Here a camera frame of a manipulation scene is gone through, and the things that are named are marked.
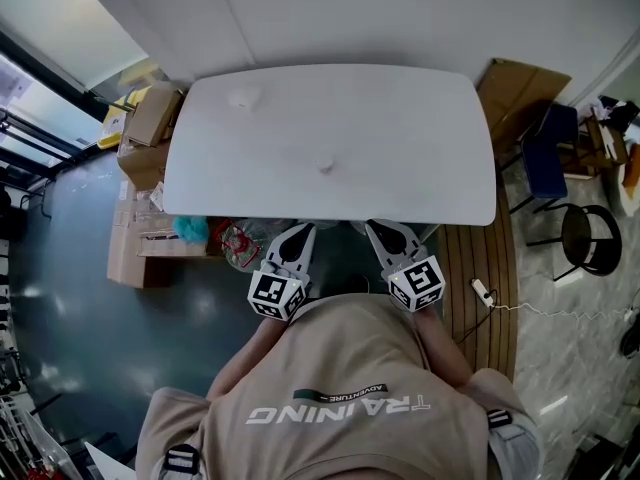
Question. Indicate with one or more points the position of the open brown cardboard box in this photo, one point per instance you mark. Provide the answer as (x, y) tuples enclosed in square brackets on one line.
[(142, 164)]

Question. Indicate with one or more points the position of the small white round lid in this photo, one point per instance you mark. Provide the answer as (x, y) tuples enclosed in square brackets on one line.
[(325, 164)]

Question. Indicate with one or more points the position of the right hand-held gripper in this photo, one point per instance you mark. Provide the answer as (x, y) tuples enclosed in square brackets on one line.
[(407, 268)]

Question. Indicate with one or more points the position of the person's left forearm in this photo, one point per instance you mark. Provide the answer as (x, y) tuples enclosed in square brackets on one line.
[(250, 353)]

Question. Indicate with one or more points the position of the small brown cardboard box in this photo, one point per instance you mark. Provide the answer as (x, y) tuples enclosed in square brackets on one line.
[(152, 113)]

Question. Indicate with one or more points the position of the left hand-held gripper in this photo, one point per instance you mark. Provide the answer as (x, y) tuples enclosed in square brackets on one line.
[(282, 275)]

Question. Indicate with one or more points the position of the black round chair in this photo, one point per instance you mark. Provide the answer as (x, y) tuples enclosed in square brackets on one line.
[(590, 240)]

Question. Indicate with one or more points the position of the clear plastic bag red print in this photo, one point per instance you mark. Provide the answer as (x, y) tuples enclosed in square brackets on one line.
[(240, 248)]

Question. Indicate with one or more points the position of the person's beige shirt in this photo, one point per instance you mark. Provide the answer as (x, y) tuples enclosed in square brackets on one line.
[(340, 368)]

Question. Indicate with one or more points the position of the large flat cardboard carton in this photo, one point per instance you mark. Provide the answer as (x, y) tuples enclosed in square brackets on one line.
[(131, 248)]

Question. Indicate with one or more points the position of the blue chair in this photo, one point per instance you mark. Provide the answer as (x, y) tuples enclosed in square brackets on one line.
[(545, 155)]

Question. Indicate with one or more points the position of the folded cardboard sheet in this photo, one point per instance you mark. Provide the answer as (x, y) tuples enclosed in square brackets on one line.
[(520, 93)]

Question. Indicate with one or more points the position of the black bag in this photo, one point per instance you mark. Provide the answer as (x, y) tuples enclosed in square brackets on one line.
[(620, 113)]

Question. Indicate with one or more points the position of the person's right forearm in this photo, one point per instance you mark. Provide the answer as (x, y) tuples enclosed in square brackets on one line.
[(440, 348)]

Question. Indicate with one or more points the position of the teal fluffy duster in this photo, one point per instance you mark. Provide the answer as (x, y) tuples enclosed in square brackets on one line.
[(191, 228)]

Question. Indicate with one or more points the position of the yellow box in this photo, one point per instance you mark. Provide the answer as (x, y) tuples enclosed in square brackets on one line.
[(116, 125)]

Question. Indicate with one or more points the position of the white power strip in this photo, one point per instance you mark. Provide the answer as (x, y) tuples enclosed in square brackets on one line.
[(481, 289)]

